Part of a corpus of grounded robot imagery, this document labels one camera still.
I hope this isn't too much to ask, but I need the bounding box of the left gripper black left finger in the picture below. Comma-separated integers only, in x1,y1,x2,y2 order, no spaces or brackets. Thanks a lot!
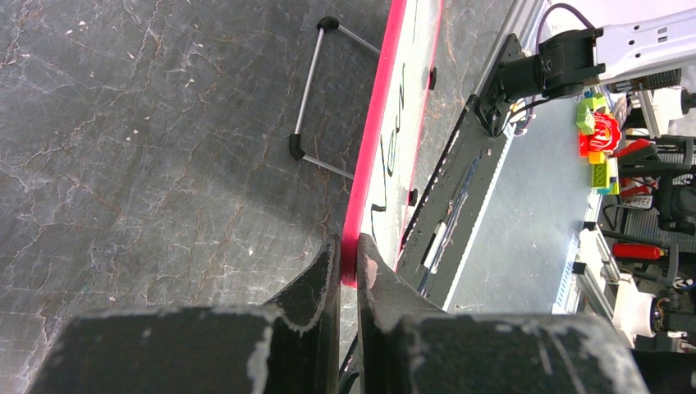
30,237,341,393

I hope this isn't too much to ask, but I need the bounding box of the colourful toy brick pile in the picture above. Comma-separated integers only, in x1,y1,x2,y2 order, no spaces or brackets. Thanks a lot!
575,91,621,195

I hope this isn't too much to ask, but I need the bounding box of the whiteboard wire stand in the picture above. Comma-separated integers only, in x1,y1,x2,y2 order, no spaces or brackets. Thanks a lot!
288,16,380,180

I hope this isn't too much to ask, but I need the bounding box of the red cylinder object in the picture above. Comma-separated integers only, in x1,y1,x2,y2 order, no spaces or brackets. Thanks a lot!
611,243,666,260

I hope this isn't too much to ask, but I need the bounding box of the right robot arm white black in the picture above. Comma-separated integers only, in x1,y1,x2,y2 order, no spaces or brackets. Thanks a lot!
497,9,695,102

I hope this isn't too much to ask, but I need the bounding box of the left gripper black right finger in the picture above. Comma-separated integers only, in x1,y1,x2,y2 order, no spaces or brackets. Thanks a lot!
356,234,648,393

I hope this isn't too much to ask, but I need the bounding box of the whiteboard with pink frame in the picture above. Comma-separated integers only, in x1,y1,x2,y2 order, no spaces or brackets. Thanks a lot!
341,1,444,287

